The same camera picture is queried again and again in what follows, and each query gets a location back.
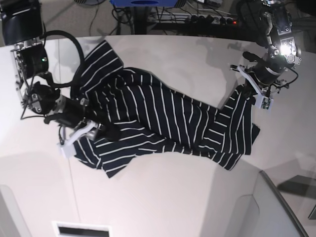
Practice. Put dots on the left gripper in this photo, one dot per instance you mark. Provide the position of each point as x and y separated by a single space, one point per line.
248 91

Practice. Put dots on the white slotted panel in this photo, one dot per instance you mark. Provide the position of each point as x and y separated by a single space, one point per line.
67 229

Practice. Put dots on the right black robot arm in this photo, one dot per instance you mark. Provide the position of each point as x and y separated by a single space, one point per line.
23 28

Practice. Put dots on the blue bin under table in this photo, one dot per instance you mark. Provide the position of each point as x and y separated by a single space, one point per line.
140 3

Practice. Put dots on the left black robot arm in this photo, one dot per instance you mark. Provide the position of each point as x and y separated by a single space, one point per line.
278 39

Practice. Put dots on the black power strip red light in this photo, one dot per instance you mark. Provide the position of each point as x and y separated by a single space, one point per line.
215 20

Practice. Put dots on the navy white striped t-shirt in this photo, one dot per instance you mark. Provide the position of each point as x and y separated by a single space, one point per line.
153 118

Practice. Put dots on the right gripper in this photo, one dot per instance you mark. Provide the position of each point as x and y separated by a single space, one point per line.
72 117

